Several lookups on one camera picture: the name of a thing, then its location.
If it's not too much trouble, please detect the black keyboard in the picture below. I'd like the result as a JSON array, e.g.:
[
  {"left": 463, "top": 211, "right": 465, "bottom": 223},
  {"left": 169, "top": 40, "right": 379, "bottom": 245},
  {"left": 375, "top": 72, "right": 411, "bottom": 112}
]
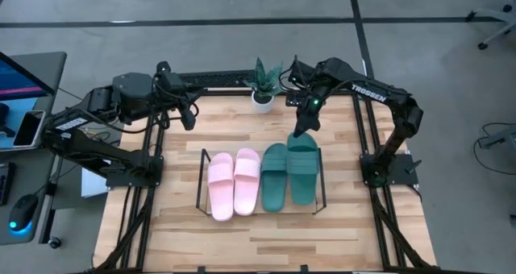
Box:
[{"left": 0, "top": 163, "right": 17, "bottom": 207}]

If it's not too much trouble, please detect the green plant in white pot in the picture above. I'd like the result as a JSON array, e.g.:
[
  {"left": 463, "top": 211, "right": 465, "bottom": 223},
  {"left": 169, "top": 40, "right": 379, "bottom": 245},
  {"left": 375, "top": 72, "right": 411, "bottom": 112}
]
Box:
[{"left": 243, "top": 56, "right": 285, "bottom": 114}]

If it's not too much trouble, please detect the green rubber slide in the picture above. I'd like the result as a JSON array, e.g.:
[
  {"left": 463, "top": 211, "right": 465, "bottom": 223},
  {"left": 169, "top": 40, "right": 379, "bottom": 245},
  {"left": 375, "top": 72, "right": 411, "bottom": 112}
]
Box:
[
  {"left": 286, "top": 131, "right": 320, "bottom": 206},
  {"left": 260, "top": 142, "right": 289, "bottom": 214}
]

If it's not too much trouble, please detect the computer monitor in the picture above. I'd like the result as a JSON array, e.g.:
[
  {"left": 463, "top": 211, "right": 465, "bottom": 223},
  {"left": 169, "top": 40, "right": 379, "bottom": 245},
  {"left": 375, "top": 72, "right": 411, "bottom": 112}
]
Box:
[{"left": 0, "top": 52, "right": 56, "bottom": 102}]

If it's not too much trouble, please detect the pink rubber slide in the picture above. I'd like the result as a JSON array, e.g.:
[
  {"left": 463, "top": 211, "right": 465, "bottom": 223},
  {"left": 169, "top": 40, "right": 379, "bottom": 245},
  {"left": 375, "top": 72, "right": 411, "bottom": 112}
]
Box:
[
  {"left": 206, "top": 152, "right": 235, "bottom": 222},
  {"left": 233, "top": 147, "right": 262, "bottom": 217}
]

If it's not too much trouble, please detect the grey office chair base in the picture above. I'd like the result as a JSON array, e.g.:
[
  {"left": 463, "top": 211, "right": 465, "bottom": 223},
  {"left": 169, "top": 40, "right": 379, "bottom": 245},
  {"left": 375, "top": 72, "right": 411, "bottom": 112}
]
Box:
[{"left": 465, "top": 0, "right": 516, "bottom": 51}]

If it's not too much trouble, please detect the black computer mouse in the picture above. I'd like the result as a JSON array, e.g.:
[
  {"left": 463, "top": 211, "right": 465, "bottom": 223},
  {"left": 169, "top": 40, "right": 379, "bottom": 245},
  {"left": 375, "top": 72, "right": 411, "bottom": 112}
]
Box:
[{"left": 8, "top": 193, "right": 40, "bottom": 233}]

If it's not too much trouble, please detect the black smartphone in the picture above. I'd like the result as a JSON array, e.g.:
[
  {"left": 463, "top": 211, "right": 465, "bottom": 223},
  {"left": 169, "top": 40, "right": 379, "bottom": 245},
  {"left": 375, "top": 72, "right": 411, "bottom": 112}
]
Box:
[{"left": 12, "top": 110, "right": 46, "bottom": 148}]

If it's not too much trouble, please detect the grey desk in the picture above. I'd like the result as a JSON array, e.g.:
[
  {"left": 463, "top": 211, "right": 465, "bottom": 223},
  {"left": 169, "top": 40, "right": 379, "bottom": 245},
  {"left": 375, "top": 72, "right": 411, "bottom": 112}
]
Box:
[{"left": 0, "top": 51, "right": 68, "bottom": 251}]

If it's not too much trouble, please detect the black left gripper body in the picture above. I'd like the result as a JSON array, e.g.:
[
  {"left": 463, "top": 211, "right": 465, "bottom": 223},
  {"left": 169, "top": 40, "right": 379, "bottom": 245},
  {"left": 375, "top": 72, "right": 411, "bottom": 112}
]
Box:
[{"left": 162, "top": 72, "right": 203, "bottom": 108}]

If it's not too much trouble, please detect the black floor mat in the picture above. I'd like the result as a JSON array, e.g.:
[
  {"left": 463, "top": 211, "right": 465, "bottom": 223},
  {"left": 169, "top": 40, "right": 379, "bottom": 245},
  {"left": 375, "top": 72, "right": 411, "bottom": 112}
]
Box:
[{"left": 177, "top": 69, "right": 257, "bottom": 89}]

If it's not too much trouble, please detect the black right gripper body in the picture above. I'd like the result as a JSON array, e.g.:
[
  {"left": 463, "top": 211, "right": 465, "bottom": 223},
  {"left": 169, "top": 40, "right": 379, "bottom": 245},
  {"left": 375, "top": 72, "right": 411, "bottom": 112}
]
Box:
[{"left": 295, "top": 96, "right": 326, "bottom": 124}]

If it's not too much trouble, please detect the white box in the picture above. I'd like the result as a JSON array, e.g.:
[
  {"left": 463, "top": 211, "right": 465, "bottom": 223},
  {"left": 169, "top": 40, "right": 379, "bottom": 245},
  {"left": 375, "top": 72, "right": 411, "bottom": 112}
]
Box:
[{"left": 80, "top": 167, "right": 110, "bottom": 198}]

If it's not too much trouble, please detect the black-framed wooden shelf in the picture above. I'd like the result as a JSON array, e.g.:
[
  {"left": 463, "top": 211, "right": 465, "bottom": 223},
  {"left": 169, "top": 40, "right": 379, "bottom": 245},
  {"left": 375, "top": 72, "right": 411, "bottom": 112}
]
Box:
[{"left": 196, "top": 147, "right": 327, "bottom": 216}]

